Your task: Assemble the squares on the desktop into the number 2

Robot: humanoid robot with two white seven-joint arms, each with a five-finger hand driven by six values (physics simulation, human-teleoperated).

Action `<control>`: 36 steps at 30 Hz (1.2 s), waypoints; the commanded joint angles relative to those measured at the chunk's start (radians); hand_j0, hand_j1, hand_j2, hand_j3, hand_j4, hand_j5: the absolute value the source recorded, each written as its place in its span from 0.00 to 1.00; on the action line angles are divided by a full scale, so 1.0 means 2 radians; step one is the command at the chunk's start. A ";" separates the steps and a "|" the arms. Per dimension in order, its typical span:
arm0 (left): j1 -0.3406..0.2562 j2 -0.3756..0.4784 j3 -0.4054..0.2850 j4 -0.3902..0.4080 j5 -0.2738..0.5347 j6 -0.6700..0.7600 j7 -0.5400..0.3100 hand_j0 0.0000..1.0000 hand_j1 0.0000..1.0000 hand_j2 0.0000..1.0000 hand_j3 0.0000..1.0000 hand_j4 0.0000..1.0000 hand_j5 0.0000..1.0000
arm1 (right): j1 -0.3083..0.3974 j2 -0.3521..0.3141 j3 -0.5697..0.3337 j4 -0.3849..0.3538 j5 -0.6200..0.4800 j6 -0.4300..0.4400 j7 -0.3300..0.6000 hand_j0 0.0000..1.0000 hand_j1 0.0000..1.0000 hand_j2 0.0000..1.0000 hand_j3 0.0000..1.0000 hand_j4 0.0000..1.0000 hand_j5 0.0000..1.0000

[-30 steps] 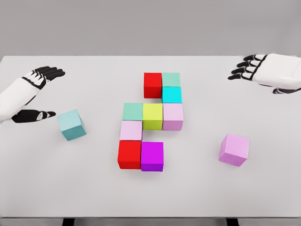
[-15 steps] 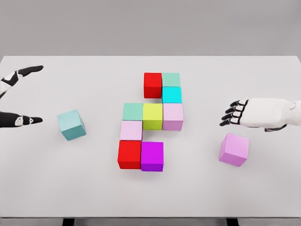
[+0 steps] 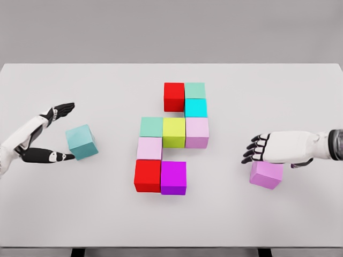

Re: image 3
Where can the yellow block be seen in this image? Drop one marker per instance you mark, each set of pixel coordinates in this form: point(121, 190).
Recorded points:
point(174, 132)

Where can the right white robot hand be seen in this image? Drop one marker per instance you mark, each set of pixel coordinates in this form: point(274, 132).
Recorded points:
point(286, 146)

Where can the red block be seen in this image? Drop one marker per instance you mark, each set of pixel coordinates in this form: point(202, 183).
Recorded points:
point(174, 96)
point(147, 175)

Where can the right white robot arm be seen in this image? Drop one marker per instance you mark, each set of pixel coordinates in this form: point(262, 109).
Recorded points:
point(331, 144)

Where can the light pink block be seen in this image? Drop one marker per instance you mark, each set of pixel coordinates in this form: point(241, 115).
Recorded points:
point(197, 132)
point(149, 148)

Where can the cyan block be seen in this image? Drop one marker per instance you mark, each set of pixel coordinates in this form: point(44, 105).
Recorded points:
point(196, 108)

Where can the magenta block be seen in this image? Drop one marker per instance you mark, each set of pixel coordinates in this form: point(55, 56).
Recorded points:
point(173, 178)

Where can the mint green block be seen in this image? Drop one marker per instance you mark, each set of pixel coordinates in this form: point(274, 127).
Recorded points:
point(195, 90)
point(151, 127)

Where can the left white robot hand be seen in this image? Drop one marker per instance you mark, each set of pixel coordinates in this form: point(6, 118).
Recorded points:
point(25, 132)

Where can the orchid pink block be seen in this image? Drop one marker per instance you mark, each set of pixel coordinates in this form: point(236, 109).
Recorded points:
point(266, 174)

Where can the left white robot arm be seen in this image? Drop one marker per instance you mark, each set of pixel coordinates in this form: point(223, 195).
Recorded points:
point(2, 160)

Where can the teal block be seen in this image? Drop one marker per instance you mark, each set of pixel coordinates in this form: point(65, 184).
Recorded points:
point(80, 139)

